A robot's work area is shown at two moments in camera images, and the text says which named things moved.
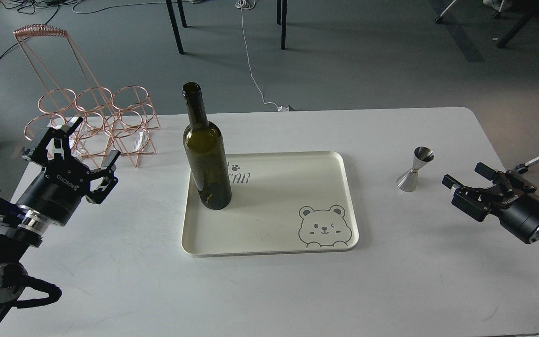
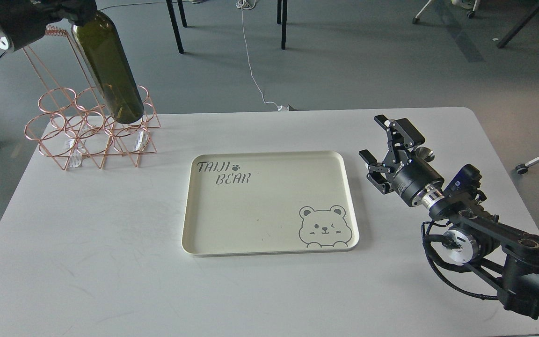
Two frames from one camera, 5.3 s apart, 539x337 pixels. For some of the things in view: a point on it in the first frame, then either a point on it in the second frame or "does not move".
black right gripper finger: x=476 y=202 -> x=379 y=174
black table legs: x=281 y=11 does not move
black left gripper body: x=56 y=193 -> x=23 y=22
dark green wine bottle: x=205 y=154 -> x=101 y=42
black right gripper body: x=523 y=217 -> x=418 y=183
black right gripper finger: x=506 y=180 -> x=401 y=131
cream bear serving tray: x=281 y=202 does not move
